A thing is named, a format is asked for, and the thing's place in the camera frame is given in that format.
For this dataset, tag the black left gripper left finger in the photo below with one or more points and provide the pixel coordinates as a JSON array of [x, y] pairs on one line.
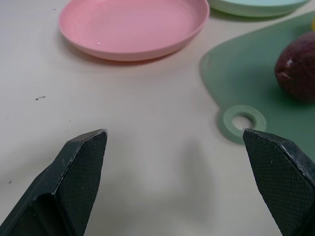
[[73, 182]]

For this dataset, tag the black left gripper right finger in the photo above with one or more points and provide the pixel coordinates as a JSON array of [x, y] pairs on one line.
[[280, 177]]

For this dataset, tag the dark red round fruit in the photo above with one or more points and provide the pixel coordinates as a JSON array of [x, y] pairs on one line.
[[297, 68]]

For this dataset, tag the yellow object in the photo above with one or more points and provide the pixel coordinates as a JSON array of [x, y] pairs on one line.
[[313, 24]]

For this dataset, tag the pink plastic plate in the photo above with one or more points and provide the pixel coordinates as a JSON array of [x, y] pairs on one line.
[[134, 28]]

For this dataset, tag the light green plastic plate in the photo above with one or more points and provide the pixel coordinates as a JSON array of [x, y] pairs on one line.
[[253, 6]]

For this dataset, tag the green cutting board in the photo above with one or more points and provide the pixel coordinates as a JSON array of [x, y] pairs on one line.
[[248, 73]]

